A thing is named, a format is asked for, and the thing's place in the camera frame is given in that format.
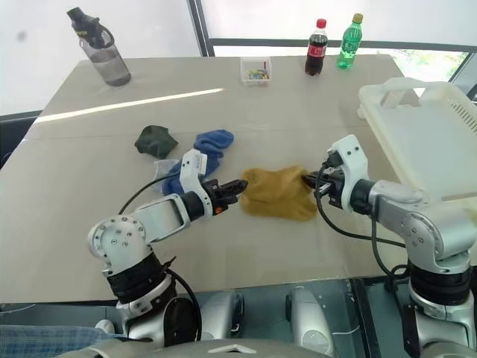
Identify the cola bottle red cap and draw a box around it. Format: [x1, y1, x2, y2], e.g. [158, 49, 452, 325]
[304, 18, 329, 77]

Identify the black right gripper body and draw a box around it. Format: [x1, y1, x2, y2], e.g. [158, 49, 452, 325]
[318, 166, 350, 209]

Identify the green soda bottle yellow cap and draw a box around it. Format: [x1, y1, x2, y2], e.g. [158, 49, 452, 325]
[336, 13, 364, 70]

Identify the clear box with colourful clips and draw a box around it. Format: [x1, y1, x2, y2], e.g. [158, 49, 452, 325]
[239, 56, 273, 86]

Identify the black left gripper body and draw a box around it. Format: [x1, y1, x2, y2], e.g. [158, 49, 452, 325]
[203, 178, 230, 216]

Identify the thin white floor cable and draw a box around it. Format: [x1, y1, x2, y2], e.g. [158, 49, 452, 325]
[331, 324, 361, 336]

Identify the blue plaid cloth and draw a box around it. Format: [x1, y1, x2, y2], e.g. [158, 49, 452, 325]
[0, 324, 126, 358]

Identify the white plastic basket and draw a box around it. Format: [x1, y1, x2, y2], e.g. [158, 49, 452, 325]
[356, 77, 477, 210]

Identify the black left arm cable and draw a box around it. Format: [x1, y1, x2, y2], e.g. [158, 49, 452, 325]
[118, 175, 204, 342]

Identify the black table leg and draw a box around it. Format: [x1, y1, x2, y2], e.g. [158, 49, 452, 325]
[352, 279, 382, 358]

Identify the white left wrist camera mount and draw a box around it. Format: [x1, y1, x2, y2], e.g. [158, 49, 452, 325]
[179, 148, 214, 218]

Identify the dark green sock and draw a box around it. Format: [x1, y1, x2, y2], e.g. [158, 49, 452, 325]
[134, 125, 179, 160]

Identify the silver rounded robot housing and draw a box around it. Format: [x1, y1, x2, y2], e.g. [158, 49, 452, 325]
[285, 286, 336, 357]
[195, 290, 245, 342]

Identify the grey water bottle black lid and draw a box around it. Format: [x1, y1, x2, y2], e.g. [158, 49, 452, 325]
[66, 6, 132, 87]

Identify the grey robot chest cover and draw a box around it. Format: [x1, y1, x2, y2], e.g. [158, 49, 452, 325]
[74, 337, 336, 358]

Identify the grey and blue cloth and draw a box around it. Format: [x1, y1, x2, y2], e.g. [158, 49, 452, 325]
[154, 159, 180, 195]

